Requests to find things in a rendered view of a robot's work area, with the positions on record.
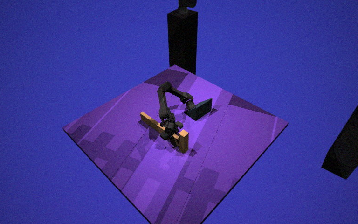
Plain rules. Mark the brown wooden board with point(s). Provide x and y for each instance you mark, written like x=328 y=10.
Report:
x=155 y=125

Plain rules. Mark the wooden post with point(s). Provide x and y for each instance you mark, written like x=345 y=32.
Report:
x=183 y=141

